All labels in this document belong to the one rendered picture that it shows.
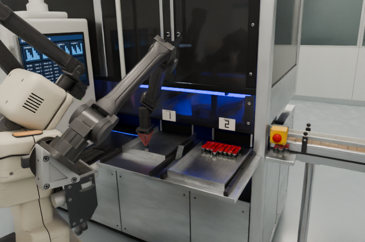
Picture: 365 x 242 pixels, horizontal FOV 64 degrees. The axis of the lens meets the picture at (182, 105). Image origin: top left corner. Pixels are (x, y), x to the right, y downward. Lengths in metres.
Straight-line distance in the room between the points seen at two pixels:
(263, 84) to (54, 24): 1.07
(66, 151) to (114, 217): 1.51
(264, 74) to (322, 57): 4.62
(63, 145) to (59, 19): 0.98
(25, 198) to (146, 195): 1.07
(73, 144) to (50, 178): 0.10
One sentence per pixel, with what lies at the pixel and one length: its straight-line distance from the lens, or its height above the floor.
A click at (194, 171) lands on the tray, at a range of 1.32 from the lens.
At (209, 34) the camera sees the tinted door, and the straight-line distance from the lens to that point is 1.45.
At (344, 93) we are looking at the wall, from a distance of 6.06.
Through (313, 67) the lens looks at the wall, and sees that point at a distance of 6.00.
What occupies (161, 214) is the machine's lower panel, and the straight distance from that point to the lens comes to 1.98.
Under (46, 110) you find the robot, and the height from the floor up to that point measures 1.28.
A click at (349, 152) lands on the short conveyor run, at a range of 1.54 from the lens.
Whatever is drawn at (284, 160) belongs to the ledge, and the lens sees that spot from 1.48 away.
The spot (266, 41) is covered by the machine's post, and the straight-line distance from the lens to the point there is 1.35.
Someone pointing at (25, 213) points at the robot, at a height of 0.97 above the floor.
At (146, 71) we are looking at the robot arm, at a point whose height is 1.37.
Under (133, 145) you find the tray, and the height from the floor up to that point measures 0.89.
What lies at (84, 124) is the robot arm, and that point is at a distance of 0.84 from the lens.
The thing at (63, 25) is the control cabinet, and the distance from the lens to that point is 1.69.
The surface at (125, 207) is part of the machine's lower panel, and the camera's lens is 2.14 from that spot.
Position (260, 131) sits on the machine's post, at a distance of 1.44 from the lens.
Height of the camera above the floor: 1.52
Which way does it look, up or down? 16 degrees down
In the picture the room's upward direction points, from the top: 1 degrees counter-clockwise
